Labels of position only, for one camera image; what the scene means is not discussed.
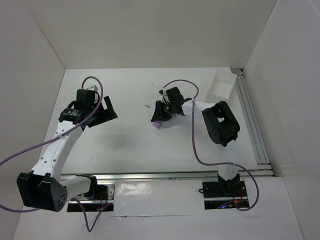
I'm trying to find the aluminium rail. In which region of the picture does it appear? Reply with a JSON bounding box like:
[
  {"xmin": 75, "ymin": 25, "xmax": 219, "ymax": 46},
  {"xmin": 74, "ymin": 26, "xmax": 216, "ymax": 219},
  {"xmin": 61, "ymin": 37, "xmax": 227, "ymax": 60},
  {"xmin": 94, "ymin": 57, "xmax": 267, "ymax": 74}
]
[
  {"xmin": 60, "ymin": 168, "xmax": 274, "ymax": 181},
  {"xmin": 231, "ymin": 68, "xmax": 275, "ymax": 177}
]

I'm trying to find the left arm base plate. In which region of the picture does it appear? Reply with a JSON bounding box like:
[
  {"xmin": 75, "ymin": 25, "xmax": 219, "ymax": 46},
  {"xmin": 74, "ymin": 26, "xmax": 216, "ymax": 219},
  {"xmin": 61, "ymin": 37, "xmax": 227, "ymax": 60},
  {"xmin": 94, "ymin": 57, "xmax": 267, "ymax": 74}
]
[{"xmin": 74, "ymin": 182, "xmax": 115, "ymax": 213}]

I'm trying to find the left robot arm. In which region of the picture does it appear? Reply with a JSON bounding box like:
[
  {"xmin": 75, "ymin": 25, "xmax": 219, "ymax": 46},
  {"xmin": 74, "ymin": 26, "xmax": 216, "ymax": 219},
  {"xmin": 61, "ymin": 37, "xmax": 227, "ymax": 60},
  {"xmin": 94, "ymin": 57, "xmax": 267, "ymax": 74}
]
[{"xmin": 16, "ymin": 85, "xmax": 118, "ymax": 212}]

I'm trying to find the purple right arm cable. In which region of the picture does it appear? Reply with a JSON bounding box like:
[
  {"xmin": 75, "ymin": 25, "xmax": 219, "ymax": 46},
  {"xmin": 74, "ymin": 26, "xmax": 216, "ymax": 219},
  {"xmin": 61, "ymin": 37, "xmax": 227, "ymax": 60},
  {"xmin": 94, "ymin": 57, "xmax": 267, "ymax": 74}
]
[{"xmin": 162, "ymin": 79, "xmax": 260, "ymax": 212}]

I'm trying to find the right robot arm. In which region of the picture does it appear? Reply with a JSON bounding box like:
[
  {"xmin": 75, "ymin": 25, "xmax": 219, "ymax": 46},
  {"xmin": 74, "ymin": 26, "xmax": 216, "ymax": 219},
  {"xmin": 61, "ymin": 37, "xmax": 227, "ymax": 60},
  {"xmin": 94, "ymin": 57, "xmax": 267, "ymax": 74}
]
[{"xmin": 151, "ymin": 86, "xmax": 240, "ymax": 194}]

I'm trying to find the aluminium rail front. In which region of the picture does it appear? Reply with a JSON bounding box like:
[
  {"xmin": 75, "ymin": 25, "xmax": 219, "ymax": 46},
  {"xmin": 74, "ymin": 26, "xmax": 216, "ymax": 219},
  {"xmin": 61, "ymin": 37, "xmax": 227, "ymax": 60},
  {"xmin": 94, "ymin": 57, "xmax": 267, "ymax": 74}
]
[{"xmin": 60, "ymin": 168, "xmax": 274, "ymax": 181}]

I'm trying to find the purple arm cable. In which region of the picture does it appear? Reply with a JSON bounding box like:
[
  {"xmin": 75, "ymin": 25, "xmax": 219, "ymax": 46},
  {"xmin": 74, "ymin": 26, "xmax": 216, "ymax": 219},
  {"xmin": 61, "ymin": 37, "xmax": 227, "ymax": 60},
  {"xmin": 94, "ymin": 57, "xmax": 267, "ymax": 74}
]
[
  {"xmin": 0, "ymin": 76, "xmax": 115, "ymax": 233},
  {"xmin": 162, "ymin": 79, "xmax": 260, "ymax": 212}
]

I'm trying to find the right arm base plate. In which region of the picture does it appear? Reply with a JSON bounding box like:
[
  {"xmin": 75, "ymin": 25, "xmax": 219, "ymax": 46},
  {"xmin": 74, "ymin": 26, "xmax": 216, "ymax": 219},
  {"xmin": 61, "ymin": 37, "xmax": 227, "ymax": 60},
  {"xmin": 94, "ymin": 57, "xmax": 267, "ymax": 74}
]
[{"xmin": 198, "ymin": 180, "xmax": 250, "ymax": 210}]

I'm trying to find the purple wood block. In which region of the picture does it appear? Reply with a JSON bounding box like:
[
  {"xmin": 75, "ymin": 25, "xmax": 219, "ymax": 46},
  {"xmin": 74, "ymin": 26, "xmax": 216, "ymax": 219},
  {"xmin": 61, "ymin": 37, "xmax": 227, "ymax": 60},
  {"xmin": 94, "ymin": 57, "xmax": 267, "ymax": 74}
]
[{"xmin": 152, "ymin": 120, "xmax": 163, "ymax": 129}]

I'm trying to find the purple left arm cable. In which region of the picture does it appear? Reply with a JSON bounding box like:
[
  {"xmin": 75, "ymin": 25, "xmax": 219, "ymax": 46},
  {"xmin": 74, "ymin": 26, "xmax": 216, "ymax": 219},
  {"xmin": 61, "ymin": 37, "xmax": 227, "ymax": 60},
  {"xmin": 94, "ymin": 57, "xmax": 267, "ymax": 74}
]
[{"xmin": 0, "ymin": 76, "xmax": 115, "ymax": 233}]

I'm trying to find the aluminium rail right side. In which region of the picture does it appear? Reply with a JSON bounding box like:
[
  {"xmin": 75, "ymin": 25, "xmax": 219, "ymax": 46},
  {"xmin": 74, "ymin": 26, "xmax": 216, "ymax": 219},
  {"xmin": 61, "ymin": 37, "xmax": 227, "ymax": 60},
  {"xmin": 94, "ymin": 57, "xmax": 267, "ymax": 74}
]
[{"xmin": 231, "ymin": 68, "xmax": 275, "ymax": 177}]

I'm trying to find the white perforated metal bin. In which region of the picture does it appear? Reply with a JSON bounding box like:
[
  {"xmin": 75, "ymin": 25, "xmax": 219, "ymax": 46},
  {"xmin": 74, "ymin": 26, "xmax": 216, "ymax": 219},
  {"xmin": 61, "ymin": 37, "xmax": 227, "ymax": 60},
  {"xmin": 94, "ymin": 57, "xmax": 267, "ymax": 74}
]
[{"xmin": 205, "ymin": 70, "xmax": 237, "ymax": 103}]

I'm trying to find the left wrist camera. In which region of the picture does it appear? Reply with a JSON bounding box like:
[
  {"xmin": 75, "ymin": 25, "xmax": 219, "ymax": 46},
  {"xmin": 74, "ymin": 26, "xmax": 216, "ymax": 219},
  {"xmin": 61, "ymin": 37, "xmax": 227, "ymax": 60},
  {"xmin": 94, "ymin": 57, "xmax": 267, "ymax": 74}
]
[{"xmin": 86, "ymin": 85, "xmax": 99, "ymax": 92}]

